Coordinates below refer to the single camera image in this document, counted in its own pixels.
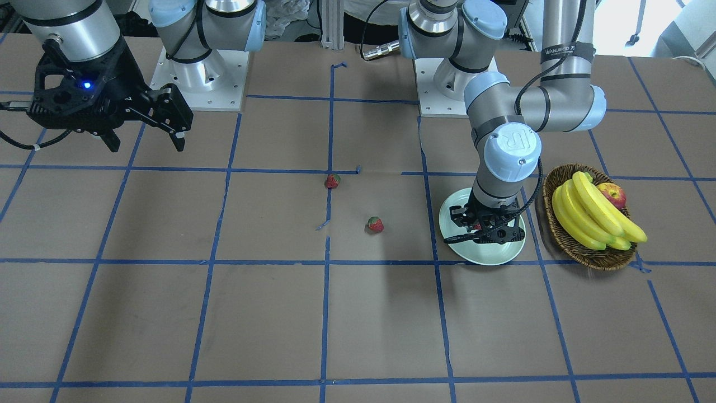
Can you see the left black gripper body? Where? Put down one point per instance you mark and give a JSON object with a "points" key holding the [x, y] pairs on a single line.
{"points": [[482, 206]]}

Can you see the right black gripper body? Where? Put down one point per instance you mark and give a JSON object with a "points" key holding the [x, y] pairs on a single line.
{"points": [[119, 84]]}

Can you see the strawberry two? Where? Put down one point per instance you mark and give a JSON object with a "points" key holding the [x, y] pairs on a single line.
{"points": [[375, 225]]}

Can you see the strawberry one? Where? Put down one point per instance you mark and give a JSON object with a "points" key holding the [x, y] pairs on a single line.
{"points": [[332, 181]]}

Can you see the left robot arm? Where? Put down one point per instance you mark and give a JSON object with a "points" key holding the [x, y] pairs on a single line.
{"points": [[506, 119]]}

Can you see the light green plate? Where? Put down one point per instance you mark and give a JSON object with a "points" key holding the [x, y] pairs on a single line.
{"points": [[482, 254]]}

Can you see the yellow banana bunch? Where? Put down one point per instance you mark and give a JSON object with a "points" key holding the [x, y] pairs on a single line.
{"points": [[590, 219]]}

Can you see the wicker basket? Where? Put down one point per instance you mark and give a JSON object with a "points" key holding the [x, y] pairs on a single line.
{"points": [[606, 260]]}

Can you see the red apple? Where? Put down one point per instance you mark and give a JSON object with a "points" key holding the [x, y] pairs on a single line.
{"points": [[613, 193]]}

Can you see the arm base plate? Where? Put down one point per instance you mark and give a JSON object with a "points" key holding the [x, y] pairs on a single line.
{"points": [[216, 82], [440, 88]]}

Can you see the aluminium frame post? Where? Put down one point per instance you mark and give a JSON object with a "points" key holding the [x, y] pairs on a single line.
{"points": [[331, 13]]}

